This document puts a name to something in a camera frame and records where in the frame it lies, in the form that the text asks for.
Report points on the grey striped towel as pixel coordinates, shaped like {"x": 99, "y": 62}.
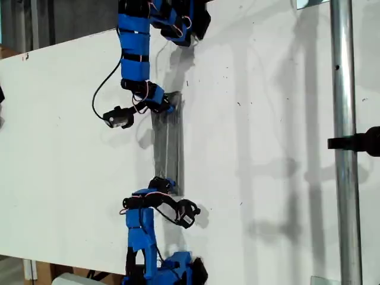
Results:
{"x": 166, "y": 142}

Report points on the white foam box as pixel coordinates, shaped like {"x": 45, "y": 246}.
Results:
{"x": 71, "y": 280}

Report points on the brown cardboard box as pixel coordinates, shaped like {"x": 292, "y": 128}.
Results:
{"x": 9, "y": 53}
{"x": 44, "y": 271}

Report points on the white table leg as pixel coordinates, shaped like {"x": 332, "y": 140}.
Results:
{"x": 29, "y": 270}

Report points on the small black object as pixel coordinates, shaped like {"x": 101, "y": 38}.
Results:
{"x": 1, "y": 95}

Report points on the black clamp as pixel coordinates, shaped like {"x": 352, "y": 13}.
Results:
{"x": 356, "y": 142}

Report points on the short black camera stalk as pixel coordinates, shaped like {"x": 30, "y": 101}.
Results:
{"x": 172, "y": 202}
{"x": 135, "y": 110}

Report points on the black camera box white label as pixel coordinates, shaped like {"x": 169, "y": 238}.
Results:
{"x": 117, "y": 118}
{"x": 187, "y": 219}

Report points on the steel post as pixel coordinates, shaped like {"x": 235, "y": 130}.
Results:
{"x": 344, "y": 89}

